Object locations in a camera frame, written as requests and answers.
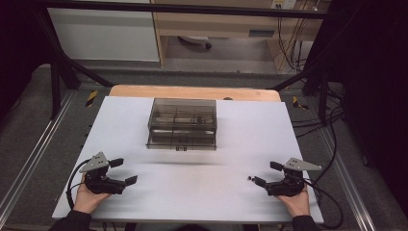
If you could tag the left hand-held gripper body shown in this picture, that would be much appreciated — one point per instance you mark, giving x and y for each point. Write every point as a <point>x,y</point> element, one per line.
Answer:
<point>102,185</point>

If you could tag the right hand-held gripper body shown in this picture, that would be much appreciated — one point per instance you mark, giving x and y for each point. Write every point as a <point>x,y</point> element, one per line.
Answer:
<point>288,187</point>

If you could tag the smoky transparent plastic compartment box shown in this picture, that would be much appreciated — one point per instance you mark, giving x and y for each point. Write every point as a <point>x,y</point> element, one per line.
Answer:
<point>182,123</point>

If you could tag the person's right hand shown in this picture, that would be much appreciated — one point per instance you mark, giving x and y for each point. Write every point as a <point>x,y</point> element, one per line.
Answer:
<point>298,205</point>

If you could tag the person's left hand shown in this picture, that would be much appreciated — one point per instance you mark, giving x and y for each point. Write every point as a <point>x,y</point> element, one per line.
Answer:
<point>86,200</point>

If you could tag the small black object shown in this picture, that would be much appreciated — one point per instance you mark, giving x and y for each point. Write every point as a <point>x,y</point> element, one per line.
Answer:
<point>249,177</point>

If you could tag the yellow black striped tape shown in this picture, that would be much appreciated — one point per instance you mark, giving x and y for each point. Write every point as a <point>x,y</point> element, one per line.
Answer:
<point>91,98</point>
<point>299,103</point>

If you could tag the black metal stand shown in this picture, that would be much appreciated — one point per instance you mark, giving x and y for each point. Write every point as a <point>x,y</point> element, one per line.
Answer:
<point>61,73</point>
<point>317,83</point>

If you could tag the black curtain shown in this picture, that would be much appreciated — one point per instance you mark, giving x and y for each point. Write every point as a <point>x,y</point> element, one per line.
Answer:
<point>19,45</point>
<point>372,96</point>

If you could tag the white cabinet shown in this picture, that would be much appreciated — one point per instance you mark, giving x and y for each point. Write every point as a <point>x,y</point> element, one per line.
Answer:
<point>102,32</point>

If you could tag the office chair base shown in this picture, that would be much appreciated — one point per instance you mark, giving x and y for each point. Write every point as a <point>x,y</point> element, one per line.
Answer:
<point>195,39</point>

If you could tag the white power strip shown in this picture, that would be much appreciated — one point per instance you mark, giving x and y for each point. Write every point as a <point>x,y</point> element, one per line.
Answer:
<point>283,4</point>

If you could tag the black metal crossbar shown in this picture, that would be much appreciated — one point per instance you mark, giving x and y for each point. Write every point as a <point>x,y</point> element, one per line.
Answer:
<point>192,10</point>

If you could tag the aluminium floor rail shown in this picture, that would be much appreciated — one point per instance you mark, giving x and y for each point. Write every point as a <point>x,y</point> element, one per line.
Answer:
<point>349,179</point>
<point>35,150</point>

